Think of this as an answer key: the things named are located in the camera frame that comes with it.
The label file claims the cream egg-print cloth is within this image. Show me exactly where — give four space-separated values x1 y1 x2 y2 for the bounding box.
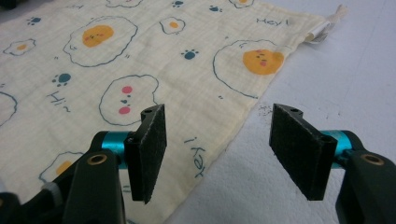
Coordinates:
0 0 350 224

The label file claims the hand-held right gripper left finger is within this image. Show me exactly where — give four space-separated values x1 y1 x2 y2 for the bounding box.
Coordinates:
101 104 168 205

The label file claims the white grid mat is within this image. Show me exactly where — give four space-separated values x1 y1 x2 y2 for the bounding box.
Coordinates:
0 0 396 224

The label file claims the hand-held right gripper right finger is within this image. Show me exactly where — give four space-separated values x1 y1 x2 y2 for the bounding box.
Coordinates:
268 103 354 202

